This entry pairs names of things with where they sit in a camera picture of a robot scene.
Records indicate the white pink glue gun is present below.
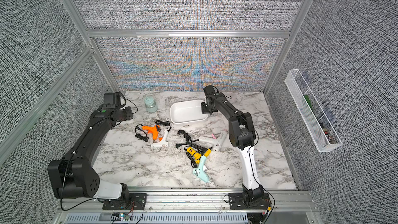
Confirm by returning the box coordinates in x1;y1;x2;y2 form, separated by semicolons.
177;130;228;152

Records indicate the orange hot glue gun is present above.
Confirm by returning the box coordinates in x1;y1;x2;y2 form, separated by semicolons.
134;120;171;143

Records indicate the white small glue gun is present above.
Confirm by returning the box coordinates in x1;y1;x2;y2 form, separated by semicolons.
150;130;169;149

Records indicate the yellow hot glue gun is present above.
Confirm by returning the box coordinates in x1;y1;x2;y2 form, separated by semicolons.
175;143;212;168

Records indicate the mint green glue gun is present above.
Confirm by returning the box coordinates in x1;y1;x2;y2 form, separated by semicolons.
192;156;209;183

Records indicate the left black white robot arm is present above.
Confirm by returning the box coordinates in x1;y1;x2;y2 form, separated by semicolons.
47;107;133;199

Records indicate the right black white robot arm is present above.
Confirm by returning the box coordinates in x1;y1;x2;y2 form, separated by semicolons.
201;86;264;206

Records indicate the white plastic storage box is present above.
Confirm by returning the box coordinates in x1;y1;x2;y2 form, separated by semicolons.
170;100;209;125

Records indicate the mint lid glass jar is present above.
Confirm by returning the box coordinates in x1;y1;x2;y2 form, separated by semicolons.
144;96;158;113

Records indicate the green item in tray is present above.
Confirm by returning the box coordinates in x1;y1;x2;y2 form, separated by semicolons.
304;94;316;116

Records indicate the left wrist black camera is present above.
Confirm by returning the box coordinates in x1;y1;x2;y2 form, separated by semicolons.
104;92;121;108

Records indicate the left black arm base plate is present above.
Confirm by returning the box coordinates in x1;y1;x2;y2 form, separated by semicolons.
102;193;148;211

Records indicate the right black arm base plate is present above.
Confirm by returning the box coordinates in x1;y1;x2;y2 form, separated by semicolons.
228;192;272;210

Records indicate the clear wall-mounted tray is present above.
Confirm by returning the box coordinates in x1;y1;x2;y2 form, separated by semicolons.
285;69;342;152

